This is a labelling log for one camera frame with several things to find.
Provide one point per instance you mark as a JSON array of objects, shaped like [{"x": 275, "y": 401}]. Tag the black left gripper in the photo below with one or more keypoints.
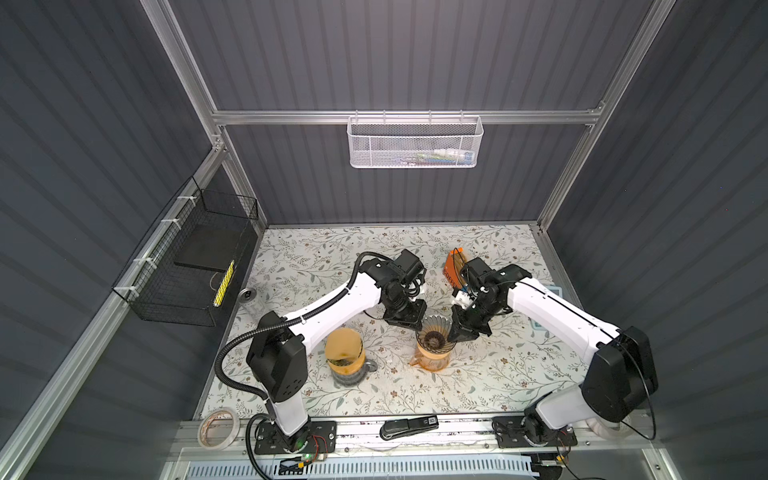
[{"x": 415, "y": 322}]

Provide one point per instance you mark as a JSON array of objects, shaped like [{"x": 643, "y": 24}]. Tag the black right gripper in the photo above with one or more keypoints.
[{"x": 459, "y": 330}]

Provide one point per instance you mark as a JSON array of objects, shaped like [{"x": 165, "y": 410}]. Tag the orange glass pitcher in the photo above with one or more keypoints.
[{"x": 430, "y": 361}]

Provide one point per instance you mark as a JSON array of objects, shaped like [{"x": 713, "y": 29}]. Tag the grey glass pitcher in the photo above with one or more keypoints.
[{"x": 353, "y": 378}]

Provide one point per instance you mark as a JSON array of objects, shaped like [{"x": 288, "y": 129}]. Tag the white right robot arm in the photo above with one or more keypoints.
[{"x": 621, "y": 373}]

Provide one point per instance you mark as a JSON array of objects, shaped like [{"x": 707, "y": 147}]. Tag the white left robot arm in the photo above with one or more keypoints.
[{"x": 279, "y": 358}]

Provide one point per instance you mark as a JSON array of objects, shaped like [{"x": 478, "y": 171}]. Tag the orange coffee filter holder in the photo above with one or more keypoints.
[{"x": 452, "y": 268}]

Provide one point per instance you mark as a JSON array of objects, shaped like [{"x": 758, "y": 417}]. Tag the black stapler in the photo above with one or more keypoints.
[{"x": 400, "y": 428}]

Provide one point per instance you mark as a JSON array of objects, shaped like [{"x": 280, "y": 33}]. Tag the small metal cap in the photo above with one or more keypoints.
[{"x": 246, "y": 295}]

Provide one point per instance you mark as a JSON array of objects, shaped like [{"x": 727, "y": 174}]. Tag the tape roll left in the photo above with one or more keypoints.
[{"x": 219, "y": 429}]

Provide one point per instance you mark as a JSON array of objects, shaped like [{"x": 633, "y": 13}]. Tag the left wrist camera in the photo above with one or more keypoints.
[{"x": 411, "y": 272}]

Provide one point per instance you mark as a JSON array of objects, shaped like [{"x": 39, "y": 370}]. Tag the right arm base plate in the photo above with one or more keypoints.
[{"x": 518, "y": 431}]

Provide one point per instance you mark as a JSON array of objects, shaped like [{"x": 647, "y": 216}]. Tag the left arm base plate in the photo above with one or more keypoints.
[{"x": 315, "y": 437}]

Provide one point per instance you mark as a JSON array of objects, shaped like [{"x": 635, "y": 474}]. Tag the white wire mesh basket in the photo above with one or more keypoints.
[{"x": 414, "y": 142}]

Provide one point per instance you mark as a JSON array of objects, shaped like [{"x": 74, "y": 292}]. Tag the black wire basket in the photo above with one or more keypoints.
[{"x": 174, "y": 278}]

